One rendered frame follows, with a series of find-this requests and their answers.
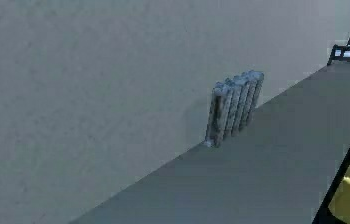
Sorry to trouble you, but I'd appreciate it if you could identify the grey ribbed radiator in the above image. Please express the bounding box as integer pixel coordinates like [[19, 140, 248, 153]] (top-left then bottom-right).
[[203, 69, 265, 149]]

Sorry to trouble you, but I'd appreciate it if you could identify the black shelf unit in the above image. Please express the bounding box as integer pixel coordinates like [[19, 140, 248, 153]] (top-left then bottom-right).
[[326, 17, 350, 67]]

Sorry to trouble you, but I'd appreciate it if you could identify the black table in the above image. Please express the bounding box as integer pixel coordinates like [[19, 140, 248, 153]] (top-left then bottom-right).
[[311, 114, 350, 224]]

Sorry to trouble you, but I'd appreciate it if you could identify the yellow blocky object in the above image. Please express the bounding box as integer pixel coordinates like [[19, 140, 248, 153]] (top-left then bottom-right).
[[327, 159, 350, 224]]

